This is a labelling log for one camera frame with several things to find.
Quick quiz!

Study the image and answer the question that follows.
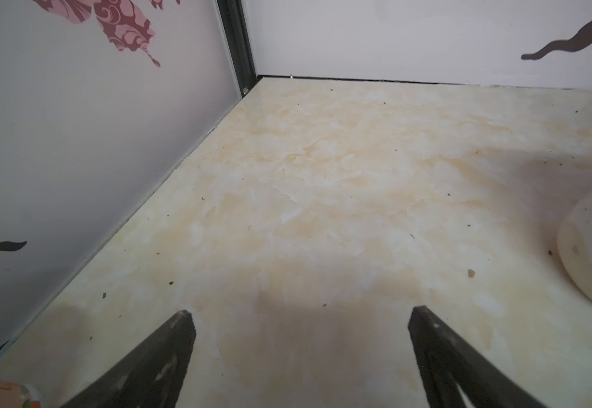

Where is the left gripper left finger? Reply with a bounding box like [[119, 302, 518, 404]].
[[64, 310, 197, 408]]

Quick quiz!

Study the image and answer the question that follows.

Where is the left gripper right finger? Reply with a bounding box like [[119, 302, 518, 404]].
[[408, 306, 543, 407]]

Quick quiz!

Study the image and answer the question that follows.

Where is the orange can white lid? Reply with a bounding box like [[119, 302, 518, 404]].
[[0, 381, 44, 408]]

